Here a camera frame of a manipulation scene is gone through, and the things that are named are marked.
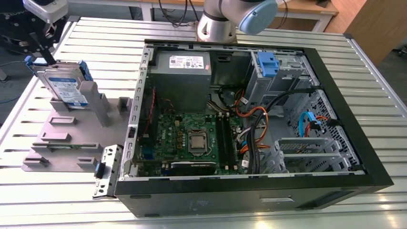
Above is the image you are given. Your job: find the silver slot bracket, blue latch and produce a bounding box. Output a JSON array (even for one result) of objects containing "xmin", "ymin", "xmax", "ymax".
[{"xmin": 92, "ymin": 144, "xmax": 124, "ymax": 200}]

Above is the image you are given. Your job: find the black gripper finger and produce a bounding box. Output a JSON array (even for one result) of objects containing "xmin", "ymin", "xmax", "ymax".
[
  {"xmin": 42, "ymin": 18, "xmax": 66, "ymax": 42},
  {"xmin": 29, "ymin": 32, "xmax": 57, "ymax": 65}
]

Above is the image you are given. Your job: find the black RAM slot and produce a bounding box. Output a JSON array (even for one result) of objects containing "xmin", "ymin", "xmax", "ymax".
[
  {"xmin": 215, "ymin": 112, "xmax": 229, "ymax": 170},
  {"xmin": 223, "ymin": 112, "xmax": 239, "ymax": 170}
]

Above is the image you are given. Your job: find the black graphics card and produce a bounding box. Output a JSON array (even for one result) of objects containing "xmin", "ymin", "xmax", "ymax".
[{"xmin": 161, "ymin": 161, "xmax": 217, "ymax": 177}]

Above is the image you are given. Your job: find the grey power supply unit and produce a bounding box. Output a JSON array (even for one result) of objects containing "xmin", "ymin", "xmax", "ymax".
[{"xmin": 149, "ymin": 51, "xmax": 212, "ymax": 115}]

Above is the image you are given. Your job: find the black PC case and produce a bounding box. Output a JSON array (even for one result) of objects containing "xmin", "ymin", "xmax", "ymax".
[{"xmin": 113, "ymin": 39, "xmax": 393, "ymax": 218}]

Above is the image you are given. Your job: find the black cable bundle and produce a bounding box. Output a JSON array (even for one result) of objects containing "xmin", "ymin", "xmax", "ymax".
[{"xmin": 245, "ymin": 87, "xmax": 319, "ymax": 174}]

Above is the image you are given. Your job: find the grey metal disk bay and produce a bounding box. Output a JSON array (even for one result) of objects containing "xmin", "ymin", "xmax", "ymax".
[{"xmin": 271, "ymin": 137, "xmax": 363, "ymax": 174}]

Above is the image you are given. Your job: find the hard disk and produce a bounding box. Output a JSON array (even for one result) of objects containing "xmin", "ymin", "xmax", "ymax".
[{"xmin": 24, "ymin": 55, "xmax": 93, "ymax": 108}]

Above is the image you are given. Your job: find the green RAM stick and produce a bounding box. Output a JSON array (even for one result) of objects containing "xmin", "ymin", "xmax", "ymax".
[{"xmin": 46, "ymin": 143, "xmax": 96, "ymax": 150}]

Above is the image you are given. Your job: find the wooden cabinet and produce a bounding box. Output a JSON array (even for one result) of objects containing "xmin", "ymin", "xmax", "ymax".
[{"xmin": 344, "ymin": 0, "xmax": 407, "ymax": 65}]

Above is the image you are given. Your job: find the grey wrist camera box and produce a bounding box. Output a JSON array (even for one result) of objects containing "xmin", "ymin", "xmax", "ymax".
[{"xmin": 22, "ymin": 0, "xmax": 69, "ymax": 24}]

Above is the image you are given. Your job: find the wooden desk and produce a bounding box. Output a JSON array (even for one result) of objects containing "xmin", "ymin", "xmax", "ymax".
[{"xmin": 276, "ymin": 0, "xmax": 339, "ymax": 33}]

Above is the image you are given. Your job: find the orange power wire bundle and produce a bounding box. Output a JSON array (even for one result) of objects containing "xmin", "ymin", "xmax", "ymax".
[{"xmin": 233, "ymin": 89, "xmax": 271, "ymax": 155}]

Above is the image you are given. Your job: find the blue data wire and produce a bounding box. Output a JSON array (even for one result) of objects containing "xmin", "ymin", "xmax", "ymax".
[{"xmin": 297, "ymin": 111, "xmax": 320, "ymax": 139}]

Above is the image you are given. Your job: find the blue drive cage latch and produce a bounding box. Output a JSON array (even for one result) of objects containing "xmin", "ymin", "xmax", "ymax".
[{"xmin": 256, "ymin": 51, "xmax": 280, "ymax": 78}]

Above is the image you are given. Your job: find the grey metal drive cage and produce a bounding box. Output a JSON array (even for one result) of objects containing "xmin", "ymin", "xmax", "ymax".
[{"xmin": 244, "ymin": 50, "xmax": 320, "ymax": 113}]

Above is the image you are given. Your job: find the CPU in socket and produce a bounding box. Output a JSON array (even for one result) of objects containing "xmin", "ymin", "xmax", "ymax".
[{"xmin": 185, "ymin": 128, "xmax": 212, "ymax": 157}]

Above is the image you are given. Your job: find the green motherboard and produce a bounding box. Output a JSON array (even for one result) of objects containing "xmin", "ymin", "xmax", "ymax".
[{"xmin": 136, "ymin": 112, "xmax": 249, "ymax": 177}]

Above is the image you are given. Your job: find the grey parts rack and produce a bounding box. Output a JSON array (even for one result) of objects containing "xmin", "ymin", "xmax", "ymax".
[{"xmin": 21, "ymin": 81, "xmax": 134, "ymax": 172}]

